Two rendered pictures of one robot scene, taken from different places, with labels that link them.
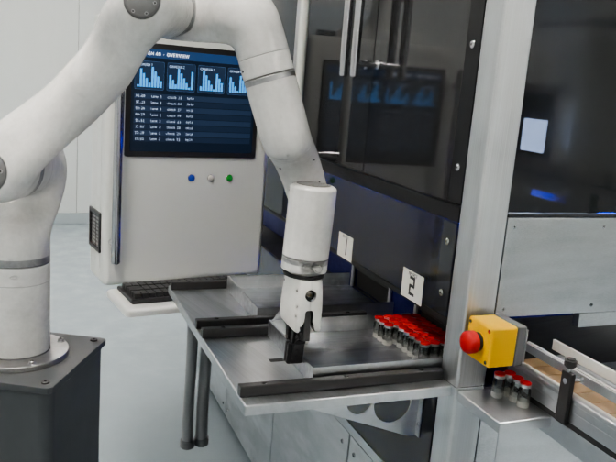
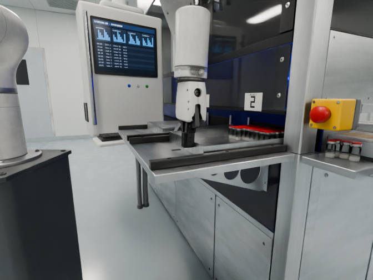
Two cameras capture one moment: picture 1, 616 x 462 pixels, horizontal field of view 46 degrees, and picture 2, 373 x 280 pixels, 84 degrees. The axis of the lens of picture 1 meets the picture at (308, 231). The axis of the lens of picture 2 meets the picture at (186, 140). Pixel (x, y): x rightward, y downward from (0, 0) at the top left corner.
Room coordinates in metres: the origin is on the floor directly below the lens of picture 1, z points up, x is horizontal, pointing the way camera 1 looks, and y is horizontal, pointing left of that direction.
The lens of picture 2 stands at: (0.73, 0.03, 1.03)
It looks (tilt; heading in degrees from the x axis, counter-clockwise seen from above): 11 degrees down; 358
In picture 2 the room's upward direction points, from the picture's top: straight up
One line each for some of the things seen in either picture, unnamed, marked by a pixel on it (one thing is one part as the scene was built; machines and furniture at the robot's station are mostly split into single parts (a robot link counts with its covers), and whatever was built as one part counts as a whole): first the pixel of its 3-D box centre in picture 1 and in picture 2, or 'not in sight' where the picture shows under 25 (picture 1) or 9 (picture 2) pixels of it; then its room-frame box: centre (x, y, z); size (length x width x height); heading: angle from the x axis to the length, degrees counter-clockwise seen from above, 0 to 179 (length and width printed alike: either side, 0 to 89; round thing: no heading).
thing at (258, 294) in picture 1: (307, 295); (188, 126); (1.72, -0.01, 0.90); 0.34 x 0.26 x 0.04; 112
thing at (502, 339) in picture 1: (494, 340); (333, 114); (1.21, -0.34, 1.00); 0.08 x 0.07 x 0.07; 112
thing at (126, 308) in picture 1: (190, 292); (132, 137); (2.00, 0.32, 0.79); 0.45 x 0.28 x 0.03; 121
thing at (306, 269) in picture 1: (304, 264); (190, 74); (1.27, 0.00, 1.09); 0.09 x 0.08 x 0.03; 22
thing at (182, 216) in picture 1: (181, 146); (124, 73); (2.17, 0.40, 1.19); 0.50 x 0.19 x 0.78; 121
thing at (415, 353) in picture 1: (404, 338); (250, 134); (1.44, -0.22, 0.91); 0.18 x 0.02 x 0.05; 22
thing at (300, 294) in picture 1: (300, 296); (189, 99); (1.27, 0.00, 1.03); 0.10 x 0.08 x 0.11; 22
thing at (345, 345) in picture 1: (367, 345); (229, 139); (1.40, -0.14, 0.90); 0.34 x 0.26 x 0.04; 112
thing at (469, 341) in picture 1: (472, 341); (321, 114); (1.20, -0.30, 0.99); 0.04 x 0.04 x 0.04; 22
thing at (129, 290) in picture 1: (193, 287); (134, 134); (1.97, 0.31, 0.82); 0.40 x 0.14 x 0.02; 121
